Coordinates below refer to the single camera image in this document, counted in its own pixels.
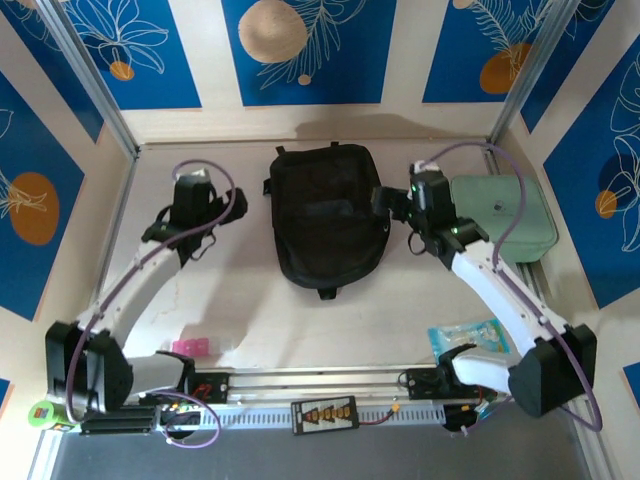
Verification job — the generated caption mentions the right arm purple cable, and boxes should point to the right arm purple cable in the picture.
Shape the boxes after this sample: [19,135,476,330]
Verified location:
[419,141,604,434]

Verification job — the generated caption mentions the red wire yellow connector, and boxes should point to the red wire yellow connector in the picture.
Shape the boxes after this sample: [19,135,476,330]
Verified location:
[357,405,404,426]

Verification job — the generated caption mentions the black fabric backpack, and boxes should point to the black fabric backpack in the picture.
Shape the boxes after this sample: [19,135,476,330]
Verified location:
[262,141,392,301]

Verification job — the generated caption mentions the grey slotted cable duct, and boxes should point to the grey slotted cable duct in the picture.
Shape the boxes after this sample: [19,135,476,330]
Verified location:
[154,403,446,427]

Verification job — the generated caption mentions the light blue tissue packet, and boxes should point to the light blue tissue packet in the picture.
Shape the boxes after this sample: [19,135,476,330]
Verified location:
[428,319,512,366]

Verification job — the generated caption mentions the mint green pencil case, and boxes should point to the mint green pencil case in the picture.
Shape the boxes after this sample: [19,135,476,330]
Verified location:
[449,173,560,265]

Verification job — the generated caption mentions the green can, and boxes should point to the green can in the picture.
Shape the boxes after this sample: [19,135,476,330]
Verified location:
[28,401,81,432]

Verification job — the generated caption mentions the aluminium frame post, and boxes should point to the aluminium frame post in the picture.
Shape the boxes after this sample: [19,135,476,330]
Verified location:
[37,0,141,159]
[488,0,585,147]

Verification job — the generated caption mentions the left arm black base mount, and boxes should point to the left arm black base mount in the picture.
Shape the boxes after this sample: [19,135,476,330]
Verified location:
[182,369,231,406]

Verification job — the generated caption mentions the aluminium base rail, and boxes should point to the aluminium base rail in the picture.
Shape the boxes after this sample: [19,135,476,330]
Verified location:
[47,367,586,406]

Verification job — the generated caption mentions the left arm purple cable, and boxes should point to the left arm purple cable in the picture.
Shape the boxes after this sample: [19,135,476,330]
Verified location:
[65,159,239,447]

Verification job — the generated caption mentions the pink eraser pack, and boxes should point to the pink eraser pack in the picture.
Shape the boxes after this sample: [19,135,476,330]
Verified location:
[172,338,211,357]

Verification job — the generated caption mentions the black charger board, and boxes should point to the black charger board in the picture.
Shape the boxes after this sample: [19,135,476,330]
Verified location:
[291,395,359,436]

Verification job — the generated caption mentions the black ribbed block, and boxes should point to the black ribbed block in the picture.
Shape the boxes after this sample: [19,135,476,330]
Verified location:
[79,405,157,435]

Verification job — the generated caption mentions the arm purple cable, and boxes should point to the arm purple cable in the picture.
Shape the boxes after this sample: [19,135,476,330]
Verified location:
[419,141,604,434]
[65,159,239,447]

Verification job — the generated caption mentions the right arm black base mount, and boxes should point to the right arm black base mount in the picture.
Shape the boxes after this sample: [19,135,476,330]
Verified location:
[405,367,497,401]

